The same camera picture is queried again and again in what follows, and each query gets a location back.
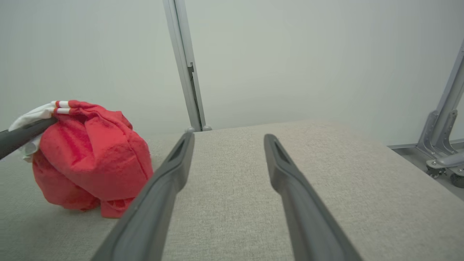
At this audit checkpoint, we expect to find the grey partition post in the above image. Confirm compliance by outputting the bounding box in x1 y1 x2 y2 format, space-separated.
162 0 212 132

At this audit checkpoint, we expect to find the grey metal stand frame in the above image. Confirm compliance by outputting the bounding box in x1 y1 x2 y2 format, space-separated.
388 38 464 182

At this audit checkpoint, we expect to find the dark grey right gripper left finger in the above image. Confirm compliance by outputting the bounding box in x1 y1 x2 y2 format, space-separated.
91 132 195 261

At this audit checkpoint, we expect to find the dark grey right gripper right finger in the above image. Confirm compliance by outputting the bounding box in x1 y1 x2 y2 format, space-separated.
264 134 363 261

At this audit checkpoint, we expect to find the red basketball jersey number 23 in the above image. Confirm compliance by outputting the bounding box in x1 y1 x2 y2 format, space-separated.
8 100 154 219

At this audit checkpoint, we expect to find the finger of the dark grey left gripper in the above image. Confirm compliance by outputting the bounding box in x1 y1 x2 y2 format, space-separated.
0 117 58 160

